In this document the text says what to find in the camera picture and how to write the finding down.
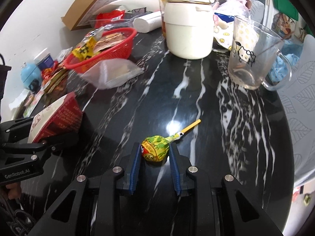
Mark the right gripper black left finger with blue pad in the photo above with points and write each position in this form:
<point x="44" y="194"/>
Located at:
<point x="71" y="212"/>

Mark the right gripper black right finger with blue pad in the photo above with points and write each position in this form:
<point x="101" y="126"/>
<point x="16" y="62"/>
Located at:
<point x="226" y="210"/>

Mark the red white triangular packet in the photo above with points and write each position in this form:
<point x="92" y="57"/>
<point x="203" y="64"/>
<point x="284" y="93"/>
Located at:
<point x="63" y="115"/>

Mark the green yellow lollipop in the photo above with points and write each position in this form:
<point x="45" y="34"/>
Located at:
<point x="155" y="148"/>

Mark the yellow black snack bag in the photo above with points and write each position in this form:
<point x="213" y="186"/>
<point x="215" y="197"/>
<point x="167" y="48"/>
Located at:
<point x="86" y="51"/>

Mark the clear brown biscuit packet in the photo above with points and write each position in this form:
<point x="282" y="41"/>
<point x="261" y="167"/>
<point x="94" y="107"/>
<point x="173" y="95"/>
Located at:
<point x="108" y="41"/>

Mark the person's left hand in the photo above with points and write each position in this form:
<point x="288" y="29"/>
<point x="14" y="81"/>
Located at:
<point x="13" y="191"/>

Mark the green brown snack packs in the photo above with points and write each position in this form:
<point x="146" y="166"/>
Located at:
<point x="55" y="80"/>

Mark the blue round figurine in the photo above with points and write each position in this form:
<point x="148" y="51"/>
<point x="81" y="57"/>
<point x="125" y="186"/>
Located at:
<point x="31" y="77"/>

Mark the red wrapped candies pile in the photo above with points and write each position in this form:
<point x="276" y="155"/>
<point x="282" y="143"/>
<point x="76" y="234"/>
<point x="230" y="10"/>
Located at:
<point x="48" y="73"/>

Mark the blue jar white lid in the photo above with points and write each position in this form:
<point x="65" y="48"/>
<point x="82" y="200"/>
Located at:
<point x="44" y="62"/>

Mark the clear plastic bag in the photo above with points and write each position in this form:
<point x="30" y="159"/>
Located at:
<point x="112" y="73"/>

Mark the white leaf pattern chair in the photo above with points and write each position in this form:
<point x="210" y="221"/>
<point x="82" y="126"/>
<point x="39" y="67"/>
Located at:
<point x="298" y="102"/>

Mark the glass mug with cat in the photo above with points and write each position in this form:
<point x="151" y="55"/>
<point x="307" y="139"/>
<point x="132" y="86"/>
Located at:
<point x="254" y="50"/>

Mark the red plastic basket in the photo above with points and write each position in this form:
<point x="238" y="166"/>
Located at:
<point x="119" y="51"/>

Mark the cardboard box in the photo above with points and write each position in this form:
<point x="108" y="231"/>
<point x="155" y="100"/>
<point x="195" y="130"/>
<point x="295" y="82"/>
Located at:
<point x="81" y="12"/>

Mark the blue plastic bag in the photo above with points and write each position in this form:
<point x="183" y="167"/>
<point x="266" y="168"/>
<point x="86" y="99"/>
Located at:
<point x="292" y="51"/>

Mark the red bag in clear tray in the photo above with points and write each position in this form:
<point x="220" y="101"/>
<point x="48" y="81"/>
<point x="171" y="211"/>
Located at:
<point x="115" y="18"/>

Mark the smiley pattern cloth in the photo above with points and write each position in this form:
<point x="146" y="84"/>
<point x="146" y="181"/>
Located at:
<point x="223" y="33"/>

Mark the white paper roll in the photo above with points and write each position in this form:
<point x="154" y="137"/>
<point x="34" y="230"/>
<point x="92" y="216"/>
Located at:
<point x="148" y="22"/>

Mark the white thermos jug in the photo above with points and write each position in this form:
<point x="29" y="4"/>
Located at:
<point x="189" y="28"/>

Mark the white pink plastic bag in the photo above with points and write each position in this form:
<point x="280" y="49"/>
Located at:
<point x="233" y="7"/>

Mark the green hanging bag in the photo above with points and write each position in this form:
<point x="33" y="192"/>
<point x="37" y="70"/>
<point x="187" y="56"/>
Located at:
<point x="287" y="8"/>

